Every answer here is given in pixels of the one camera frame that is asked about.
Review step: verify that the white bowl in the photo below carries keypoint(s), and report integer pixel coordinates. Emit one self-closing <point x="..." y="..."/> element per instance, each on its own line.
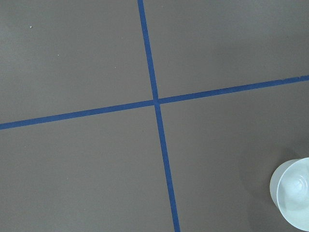
<point x="289" y="190"/>

